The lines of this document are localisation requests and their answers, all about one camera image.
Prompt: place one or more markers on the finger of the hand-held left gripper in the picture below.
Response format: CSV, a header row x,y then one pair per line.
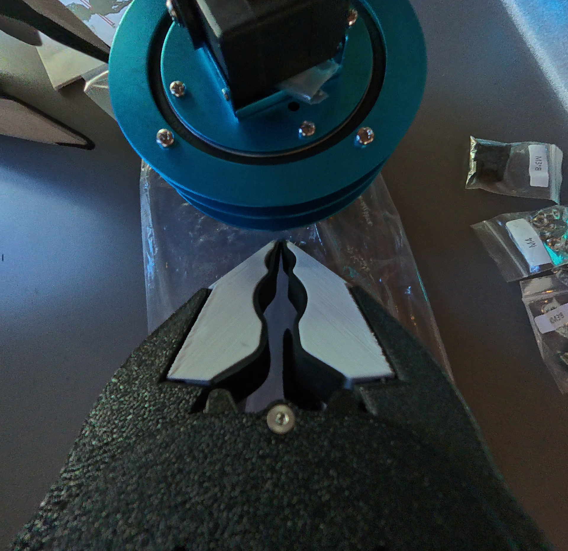
x,y
57,13
31,120

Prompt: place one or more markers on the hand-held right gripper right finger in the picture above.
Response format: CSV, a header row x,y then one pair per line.
x,y
341,329

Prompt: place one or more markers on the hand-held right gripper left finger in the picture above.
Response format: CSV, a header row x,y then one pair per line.
x,y
222,329

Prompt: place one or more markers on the blue round turntable base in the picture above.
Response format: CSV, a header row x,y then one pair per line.
x,y
266,182

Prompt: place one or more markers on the grey desk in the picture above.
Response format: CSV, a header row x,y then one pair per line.
x,y
66,249

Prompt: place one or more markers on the white instruction manual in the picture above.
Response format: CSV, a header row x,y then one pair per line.
x,y
95,0

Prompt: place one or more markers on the large clear plastic bag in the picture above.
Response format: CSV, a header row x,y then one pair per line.
x,y
186,249

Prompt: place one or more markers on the pile of small screw packets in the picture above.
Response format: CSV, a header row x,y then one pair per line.
x,y
510,169

